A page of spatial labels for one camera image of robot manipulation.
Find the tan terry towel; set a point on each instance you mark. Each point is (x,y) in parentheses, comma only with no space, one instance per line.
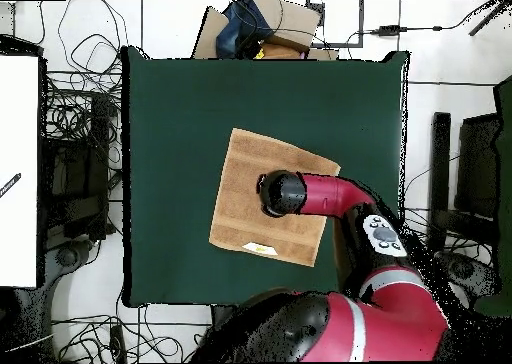
(240,188)

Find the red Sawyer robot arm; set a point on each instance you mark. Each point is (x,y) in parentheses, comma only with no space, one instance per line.
(328,192)

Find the dark green table cloth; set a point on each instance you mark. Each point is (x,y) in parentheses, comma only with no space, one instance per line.
(180,100)

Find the brown folded garment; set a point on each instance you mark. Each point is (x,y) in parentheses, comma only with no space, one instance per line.
(280,52)

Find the blue jeans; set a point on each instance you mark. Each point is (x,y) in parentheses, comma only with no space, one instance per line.
(236,32)

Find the brown cardboard box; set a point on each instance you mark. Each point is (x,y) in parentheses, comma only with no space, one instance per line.
(296,20)

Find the black equipment cart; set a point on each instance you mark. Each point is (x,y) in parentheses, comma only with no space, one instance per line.
(76,172)

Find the black power strip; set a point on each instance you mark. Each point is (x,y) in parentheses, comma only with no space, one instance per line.
(117,344)

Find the black power adapter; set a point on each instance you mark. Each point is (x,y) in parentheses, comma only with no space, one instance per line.
(388,30)

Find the black label strip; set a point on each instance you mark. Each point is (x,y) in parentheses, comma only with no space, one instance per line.
(10,184)

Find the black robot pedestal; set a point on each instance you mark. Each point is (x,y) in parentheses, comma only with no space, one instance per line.
(222,314)

